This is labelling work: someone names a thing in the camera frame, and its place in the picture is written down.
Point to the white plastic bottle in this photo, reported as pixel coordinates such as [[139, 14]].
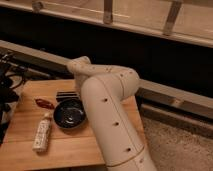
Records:
[[42, 135]]

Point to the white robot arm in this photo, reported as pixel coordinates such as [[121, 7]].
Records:
[[101, 89]]

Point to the black rectangular block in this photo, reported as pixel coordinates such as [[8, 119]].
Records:
[[61, 96]]

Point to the red chili pepper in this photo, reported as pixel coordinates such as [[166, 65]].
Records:
[[44, 104]]

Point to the wooden table board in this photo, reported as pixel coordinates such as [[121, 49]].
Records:
[[67, 148]]

